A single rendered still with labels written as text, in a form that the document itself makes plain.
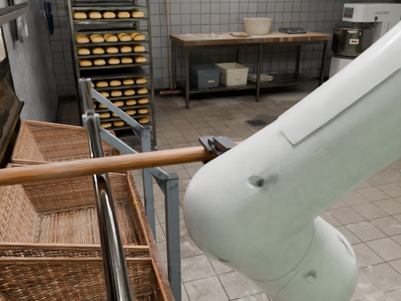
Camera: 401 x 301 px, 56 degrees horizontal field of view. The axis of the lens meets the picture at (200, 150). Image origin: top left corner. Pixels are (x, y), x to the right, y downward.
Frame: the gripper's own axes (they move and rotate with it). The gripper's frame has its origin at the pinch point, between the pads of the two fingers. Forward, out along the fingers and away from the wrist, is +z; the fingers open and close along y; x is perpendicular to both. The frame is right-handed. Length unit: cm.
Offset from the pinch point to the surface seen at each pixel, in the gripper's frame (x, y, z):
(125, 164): -16.8, -0.4, -1.2
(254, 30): 219, 22, 450
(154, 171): -4.7, 21.5, 38.5
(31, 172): -32.5, -1.0, -1.0
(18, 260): -44, 37, 28
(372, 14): 373, 1, 397
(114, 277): -21.4, 1.9, -27.7
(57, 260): -35, 40, 28
